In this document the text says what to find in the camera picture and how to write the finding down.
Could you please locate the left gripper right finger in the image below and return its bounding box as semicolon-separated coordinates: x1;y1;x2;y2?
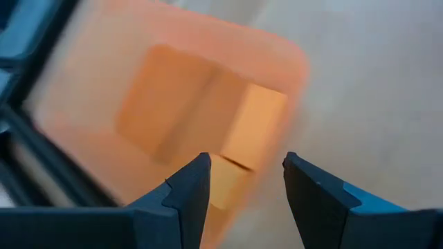
282;151;443;249

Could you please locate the orange plastic bin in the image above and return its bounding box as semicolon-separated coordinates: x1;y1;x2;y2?
22;0;311;249

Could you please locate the orange block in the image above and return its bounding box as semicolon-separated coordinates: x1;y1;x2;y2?
116;44;222;165
206;154;255;211
220;82;289;171

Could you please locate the black aluminium rig frame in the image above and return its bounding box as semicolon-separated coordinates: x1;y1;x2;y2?
0;0;118;208

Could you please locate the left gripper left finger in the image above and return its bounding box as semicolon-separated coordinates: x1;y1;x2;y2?
0;151;212;249

